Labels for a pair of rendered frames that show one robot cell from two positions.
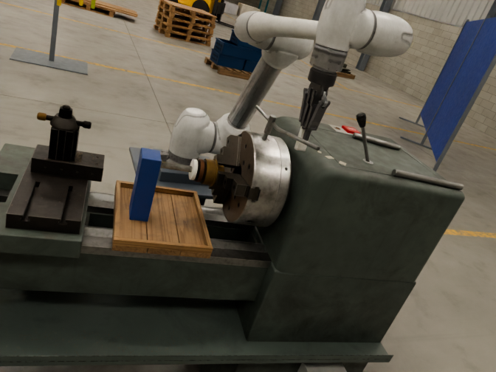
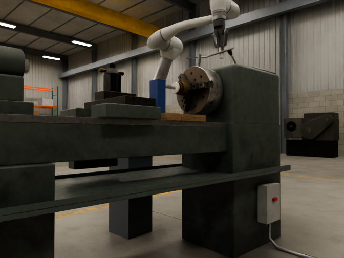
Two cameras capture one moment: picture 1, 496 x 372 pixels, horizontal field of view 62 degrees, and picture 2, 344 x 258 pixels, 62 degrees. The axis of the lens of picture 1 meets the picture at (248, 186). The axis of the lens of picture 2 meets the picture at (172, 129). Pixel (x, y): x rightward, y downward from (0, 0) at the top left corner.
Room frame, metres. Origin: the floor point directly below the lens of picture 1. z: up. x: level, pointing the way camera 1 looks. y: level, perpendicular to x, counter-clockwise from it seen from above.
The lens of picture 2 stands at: (-0.46, 0.77, 0.80)
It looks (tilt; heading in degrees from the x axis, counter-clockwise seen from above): 1 degrees up; 341
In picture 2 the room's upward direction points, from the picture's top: straight up
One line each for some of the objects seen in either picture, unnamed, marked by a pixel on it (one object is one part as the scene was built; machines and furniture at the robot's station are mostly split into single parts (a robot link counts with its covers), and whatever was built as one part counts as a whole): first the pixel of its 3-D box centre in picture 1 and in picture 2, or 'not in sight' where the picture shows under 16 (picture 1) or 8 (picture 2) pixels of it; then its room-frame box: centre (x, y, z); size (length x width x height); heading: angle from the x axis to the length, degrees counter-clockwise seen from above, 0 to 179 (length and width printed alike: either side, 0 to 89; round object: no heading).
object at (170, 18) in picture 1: (185, 23); not in sight; (10.72, 2.77, 0.36); 1.26 x 0.86 x 0.73; 129
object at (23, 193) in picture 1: (55, 184); (117, 105); (1.08, 0.56, 0.95); 0.43 x 0.18 x 0.04; 23
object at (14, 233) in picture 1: (37, 193); (107, 114); (1.08, 0.62, 0.89); 0.53 x 0.30 x 0.06; 23
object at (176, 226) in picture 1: (160, 216); (167, 118); (1.19, 0.25, 0.88); 0.36 x 0.30 x 0.04; 23
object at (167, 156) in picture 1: (178, 156); not in sight; (1.85, 0.36, 0.83); 0.22 x 0.18 x 0.06; 119
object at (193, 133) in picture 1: (192, 131); not in sight; (1.86, 0.34, 0.97); 0.18 x 0.16 x 0.22; 120
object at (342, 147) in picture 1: (344, 195); (231, 99); (1.47, -0.36, 1.06); 0.59 x 0.48 x 0.39; 113
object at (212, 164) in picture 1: (208, 172); (181, 88); (1.24, 0.14, 1.08); 0.09 x 0.09 x 0.09; 23
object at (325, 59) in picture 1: (328, 59); (218, 17); (1.17, -0.09, 1.54); 0.09 x 0.09 x 0.06
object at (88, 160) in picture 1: (69, 162); (115, 97); (1.15, 0.56, 1.00); 0.20 x 0.10 x 0.05; 113
